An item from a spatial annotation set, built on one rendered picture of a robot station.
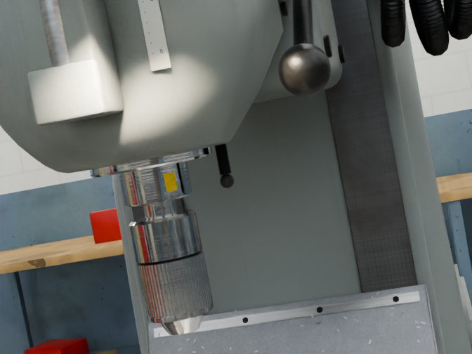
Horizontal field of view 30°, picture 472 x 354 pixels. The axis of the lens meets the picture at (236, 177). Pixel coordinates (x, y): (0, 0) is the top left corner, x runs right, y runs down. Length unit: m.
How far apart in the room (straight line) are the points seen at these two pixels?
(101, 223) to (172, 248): 3.94
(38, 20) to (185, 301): 0.21
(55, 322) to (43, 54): 4.89
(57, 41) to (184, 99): 0.08
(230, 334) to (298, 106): 0.26
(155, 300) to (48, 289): 4.74
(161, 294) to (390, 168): 0.42
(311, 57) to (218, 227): 0.52
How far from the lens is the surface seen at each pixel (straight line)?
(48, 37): 0.49
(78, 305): 5.28
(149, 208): 0.60
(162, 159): 0.57
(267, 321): 0.98
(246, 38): 0.54
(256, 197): 0.98
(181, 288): 0.60
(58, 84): 0.49
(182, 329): 0.61
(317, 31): 0.70
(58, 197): 5.22
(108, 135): 0.53
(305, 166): 0.96
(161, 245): 0.59
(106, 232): 4.52
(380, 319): 0.96
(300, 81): 0.49
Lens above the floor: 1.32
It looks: 3 degrees down
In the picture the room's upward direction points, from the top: 11 degrees counter-clockwise
